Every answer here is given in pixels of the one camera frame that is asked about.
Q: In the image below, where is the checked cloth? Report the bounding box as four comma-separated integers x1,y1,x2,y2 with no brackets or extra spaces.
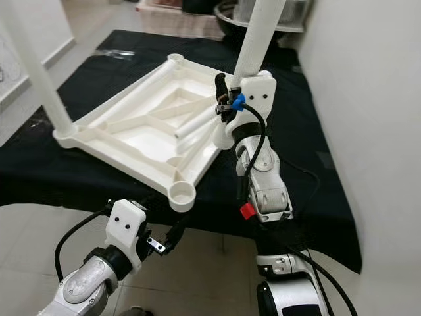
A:
138,3,224,40

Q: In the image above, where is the white plastic table top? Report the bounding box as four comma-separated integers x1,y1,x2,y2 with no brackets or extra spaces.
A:
53,54,237,213

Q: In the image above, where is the black tablecloth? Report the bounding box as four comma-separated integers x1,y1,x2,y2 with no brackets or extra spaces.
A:
0,30,366,274

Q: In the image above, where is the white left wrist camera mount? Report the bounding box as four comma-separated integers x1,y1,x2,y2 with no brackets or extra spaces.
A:
105,199,151,267

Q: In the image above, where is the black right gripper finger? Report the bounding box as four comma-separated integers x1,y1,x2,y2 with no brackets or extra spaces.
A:
214,72,231,109

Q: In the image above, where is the metal basin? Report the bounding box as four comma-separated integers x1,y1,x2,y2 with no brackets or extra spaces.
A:
214,0,307,41

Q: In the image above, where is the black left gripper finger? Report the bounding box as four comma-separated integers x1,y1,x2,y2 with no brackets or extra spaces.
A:
163,217,190,254

